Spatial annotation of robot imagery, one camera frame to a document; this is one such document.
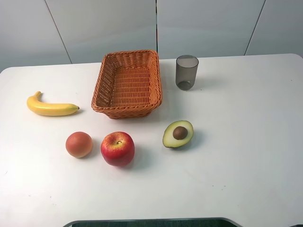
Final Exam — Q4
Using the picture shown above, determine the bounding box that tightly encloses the orange round fruit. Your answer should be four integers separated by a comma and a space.
65, 131, 93, 158

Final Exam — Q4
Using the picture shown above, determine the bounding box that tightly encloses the orange wicker basket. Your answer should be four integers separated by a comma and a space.
91, 50, 163, 119

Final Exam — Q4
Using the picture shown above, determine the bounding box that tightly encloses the halved avocado with pit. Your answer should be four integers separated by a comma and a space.
162, 120, 194, 148

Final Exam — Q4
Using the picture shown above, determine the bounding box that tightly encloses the red apple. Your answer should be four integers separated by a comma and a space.
100, 131, 135, 167

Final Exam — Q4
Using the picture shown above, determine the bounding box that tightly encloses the grey translucent plastic cup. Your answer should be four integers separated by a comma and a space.
175, 55, 199, 91

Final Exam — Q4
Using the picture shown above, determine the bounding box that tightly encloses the yellow banana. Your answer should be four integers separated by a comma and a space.
27, 91, 80, 116

